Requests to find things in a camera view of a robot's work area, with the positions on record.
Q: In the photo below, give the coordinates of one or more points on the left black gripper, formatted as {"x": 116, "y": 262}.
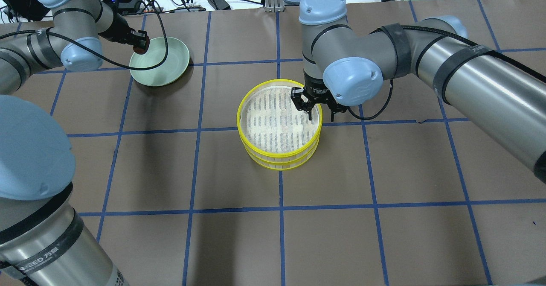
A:
{"x": 122, "y": 31}

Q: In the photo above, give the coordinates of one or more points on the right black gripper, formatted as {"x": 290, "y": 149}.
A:
{"x": 315, "y": 90}

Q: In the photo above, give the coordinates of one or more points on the yellow steamer layer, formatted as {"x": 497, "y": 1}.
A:
{"x": 269, "y": 124}
{"x": 284, "y": 163}

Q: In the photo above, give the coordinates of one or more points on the brown bun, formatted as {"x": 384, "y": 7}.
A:
{"x": 141, "y": 45}

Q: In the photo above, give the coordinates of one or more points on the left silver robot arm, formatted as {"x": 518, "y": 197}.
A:
{"x": 44, "y": 241}

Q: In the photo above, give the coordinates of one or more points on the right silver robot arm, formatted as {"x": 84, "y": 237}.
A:
{"x": 503, "y": 97}

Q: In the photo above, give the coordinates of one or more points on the black power adapter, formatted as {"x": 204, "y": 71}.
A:
{"x": 219, "y": 4}

